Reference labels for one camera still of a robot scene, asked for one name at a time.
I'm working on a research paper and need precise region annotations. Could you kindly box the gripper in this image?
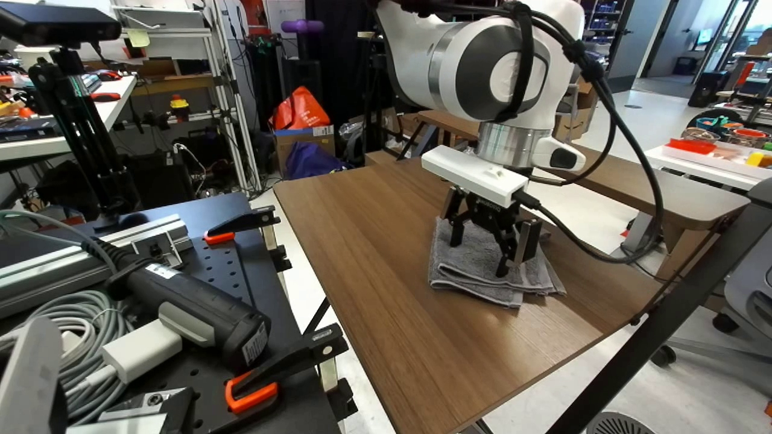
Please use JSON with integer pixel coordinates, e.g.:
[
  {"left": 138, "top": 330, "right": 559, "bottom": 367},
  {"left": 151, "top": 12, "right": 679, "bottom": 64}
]
[{"left": 440, "top": 186, "right": 544, "bottom": 278}]

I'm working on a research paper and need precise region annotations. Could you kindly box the grey towel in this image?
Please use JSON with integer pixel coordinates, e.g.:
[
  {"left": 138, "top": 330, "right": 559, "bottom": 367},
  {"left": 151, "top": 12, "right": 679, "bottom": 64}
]
[{"left": 428, "top": 216, "right": 568, "bottom": 309}]

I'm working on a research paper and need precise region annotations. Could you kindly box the blue bag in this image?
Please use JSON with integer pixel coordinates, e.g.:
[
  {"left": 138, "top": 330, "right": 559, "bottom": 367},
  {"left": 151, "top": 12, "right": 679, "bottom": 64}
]
[{"left": 284, "top": 141, "right": 355, "bottom": 181}]

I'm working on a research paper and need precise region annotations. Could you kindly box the cardboard box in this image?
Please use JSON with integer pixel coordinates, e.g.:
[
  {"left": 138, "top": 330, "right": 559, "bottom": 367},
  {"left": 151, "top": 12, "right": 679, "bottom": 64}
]
[{"left": 274, "top": 125, "right": 337, "bottom": 177}]

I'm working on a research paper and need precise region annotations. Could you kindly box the red tray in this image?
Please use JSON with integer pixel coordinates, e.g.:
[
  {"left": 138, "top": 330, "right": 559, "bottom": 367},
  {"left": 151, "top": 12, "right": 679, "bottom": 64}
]
[{"left": 666, "top": 137, "right": 718, "bottom": 155}]

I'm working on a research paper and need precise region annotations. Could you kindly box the white table with toys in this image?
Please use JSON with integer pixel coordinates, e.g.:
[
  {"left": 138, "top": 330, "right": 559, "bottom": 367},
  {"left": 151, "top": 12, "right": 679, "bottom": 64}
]
[{"left": 644, "top": 140, "right": 772, "bottom": 192}]

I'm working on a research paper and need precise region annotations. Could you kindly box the orange bag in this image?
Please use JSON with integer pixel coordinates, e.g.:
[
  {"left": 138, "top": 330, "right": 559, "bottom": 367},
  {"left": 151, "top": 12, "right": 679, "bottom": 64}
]
[{"left": 269, "top": 86, "right": 332, "bottom": 131}]

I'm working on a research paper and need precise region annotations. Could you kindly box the floor fan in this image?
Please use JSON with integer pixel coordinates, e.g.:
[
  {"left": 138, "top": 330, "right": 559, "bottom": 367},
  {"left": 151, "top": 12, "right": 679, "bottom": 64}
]
[{"left": 584, "top": 411, "right": 659, "bottom": 434}]

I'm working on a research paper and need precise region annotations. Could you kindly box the black and orange clamp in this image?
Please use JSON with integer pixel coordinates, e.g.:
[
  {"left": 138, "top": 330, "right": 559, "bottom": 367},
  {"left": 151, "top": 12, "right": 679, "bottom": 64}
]
[
  {"left": 203, "top": 205, "right": 282, "bottom": 246},
  {"left": 224, "top": 323, "right": 350, "bottom": 416}
]

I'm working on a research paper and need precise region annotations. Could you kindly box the black bin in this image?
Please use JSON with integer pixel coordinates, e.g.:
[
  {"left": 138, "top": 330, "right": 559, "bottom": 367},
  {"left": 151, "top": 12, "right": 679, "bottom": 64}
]
[{"left": 688, "top": 71, "right": 730, "bottom": 109}]

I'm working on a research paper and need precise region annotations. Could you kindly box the grey office chair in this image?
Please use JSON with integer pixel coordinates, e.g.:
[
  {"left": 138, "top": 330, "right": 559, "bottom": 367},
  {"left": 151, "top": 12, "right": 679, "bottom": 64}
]
[{"left": 650, "top": 177, "right": 772, "bottom": 389}]

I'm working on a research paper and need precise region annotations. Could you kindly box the orange bowl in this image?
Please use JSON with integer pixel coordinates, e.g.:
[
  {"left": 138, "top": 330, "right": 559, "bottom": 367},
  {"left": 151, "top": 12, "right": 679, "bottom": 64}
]
[{"left": 726, "top": 128, "right": 769, "bottom": 149}]

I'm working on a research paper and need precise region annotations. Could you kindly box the black power brick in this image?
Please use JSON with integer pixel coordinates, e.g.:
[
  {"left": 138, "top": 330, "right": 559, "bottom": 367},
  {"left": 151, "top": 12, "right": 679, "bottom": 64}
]
[{"left": 105, "top": 240, "right": 271, "bottom": 371}]

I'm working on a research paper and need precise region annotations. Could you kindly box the white metal shelf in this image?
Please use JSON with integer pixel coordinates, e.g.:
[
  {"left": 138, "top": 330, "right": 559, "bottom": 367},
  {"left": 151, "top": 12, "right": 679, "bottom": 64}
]
[{"left": 111, "top": 0, "right": 264, "bottom": 195}]

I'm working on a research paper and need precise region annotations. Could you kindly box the white power adapter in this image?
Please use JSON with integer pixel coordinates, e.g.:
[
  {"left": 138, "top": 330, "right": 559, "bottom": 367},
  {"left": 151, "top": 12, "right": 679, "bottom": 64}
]
[{"left": 101, "top": 319, "right": 183, "bottom": 385}]

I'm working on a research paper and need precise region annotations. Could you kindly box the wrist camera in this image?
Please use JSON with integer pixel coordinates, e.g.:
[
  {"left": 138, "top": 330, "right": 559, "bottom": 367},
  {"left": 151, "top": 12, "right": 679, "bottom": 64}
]
[{"left": 420, "top": 145, "right": 531, "bottom": 209}]

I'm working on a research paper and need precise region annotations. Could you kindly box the grey metal bracket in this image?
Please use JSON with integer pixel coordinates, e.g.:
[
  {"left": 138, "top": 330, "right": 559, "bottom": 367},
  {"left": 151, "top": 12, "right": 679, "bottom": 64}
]
[{"left": 96, "top": 386, "right": 196, "bottom": 434}]

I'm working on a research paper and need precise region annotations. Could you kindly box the aluminium rail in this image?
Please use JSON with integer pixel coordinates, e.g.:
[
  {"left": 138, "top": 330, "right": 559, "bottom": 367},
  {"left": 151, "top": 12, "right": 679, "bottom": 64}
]
[{"left": 0, "top": 213, "right": 194, "bottom": 318}]

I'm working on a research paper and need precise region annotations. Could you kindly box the coil of grey cable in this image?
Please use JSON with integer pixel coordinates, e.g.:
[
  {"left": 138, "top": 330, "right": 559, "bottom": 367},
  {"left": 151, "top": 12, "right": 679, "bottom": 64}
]
[{"left": 0, "top": 290, "right": 134, "bottom": 424}]

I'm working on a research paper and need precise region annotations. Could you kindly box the camera on tripod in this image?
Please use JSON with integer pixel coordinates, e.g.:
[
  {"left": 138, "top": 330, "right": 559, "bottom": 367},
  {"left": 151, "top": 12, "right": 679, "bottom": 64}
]
[{"left": 0, "top": 1, "right": 142, "bottom": 231}]

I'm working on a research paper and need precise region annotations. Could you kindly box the blurred grey post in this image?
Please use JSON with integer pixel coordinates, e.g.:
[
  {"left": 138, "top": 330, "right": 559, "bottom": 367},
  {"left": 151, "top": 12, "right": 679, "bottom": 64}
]
[{"left": 0, "top": 317, "right": 68, "bottom": 434}]

